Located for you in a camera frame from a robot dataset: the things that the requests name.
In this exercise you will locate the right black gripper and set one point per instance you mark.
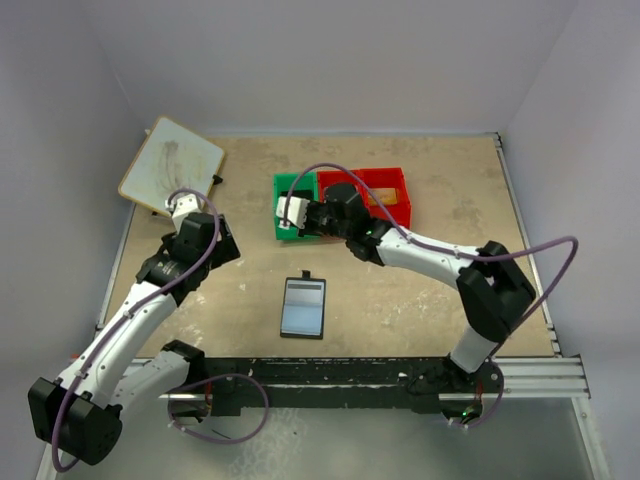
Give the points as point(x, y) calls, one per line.
point(307, 230)

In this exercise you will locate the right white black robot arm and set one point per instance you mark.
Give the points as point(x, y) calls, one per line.
point(494, 291)

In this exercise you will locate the red plastic bin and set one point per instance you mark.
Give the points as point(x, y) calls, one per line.
point(327, 177)
point(389, 185)

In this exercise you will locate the right red plastic bin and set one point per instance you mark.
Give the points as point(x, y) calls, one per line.
point(389, 185)

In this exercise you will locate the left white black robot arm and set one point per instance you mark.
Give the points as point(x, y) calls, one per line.
point(83, 410)

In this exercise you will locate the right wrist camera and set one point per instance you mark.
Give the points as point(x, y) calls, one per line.
point(291, 212)

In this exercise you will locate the green plastic bin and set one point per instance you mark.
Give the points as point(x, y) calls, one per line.
point(306, 188)

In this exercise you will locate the orange card in red bin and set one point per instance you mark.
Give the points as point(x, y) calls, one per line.
point(386, 196)

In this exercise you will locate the aluminium frame rail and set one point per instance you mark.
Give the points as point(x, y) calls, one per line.
point(515, 377)

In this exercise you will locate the black card holder wallet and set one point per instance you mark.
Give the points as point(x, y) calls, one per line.
point(303, 309)

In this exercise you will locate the middle red plastic bin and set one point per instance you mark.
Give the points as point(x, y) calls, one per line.
point(327, 177)

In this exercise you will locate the small whiteboard with wooden frame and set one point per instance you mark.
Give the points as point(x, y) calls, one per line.
point(171, 157)

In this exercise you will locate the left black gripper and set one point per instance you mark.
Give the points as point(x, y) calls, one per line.
point(224, 250)

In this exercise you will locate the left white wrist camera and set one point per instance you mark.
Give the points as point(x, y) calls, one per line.
point(181, 206)

